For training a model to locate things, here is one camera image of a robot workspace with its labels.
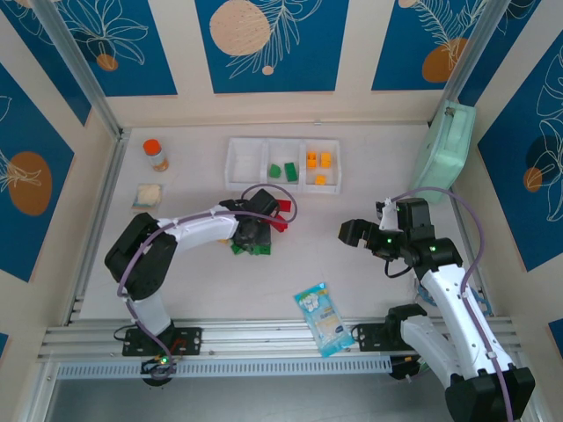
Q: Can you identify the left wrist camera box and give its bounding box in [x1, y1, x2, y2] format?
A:
[247, 188, 281, 217]

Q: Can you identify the right base connector board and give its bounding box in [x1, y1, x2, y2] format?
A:
[390, 354, 435, 383]

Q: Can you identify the light blue snack bag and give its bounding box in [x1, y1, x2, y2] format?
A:
[293, 281, 356, 359]

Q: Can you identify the wrapped sponge packet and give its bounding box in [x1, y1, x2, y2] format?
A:
[131, 182, 166, 215]

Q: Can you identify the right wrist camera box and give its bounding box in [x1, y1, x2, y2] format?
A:
[374, 197, 402, 233]

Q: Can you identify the orange-capped spice bottle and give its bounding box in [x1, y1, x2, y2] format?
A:
[143, 139, 170, 173]

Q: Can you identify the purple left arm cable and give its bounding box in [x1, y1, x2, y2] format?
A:
[114, 184, 302, 379]

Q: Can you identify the aluminium mounting rail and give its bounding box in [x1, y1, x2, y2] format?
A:
[37, 316, 524, 362]

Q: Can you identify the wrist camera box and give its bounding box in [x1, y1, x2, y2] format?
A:
[374, 197, 402, 233]
[247, 188, 281, 217]

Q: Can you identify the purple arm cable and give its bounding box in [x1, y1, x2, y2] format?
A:
[389, 187, 515, 422]
[114, 184, 302, 379]

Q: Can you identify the grey slotted cable duct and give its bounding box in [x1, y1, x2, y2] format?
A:
[55, 356, 392, 380]

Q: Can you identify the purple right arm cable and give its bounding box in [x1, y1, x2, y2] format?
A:
[389, 187, 515, 422]

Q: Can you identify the white three-compartment container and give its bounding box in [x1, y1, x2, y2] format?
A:
[224, 136, 342, 195]

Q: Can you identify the base connector board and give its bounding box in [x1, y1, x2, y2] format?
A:
[390, 354, 435, 383]
[139, 355, 182, 388]

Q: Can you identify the aluminium frame post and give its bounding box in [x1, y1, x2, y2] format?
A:
[33, 0, 124, 137]
[428, 0, 502, 124]

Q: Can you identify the left base connector board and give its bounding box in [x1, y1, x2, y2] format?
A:
[139, 355, 182, 388]

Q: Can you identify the mint green zip case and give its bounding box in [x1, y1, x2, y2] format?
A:
[407, 99, 477, 204]

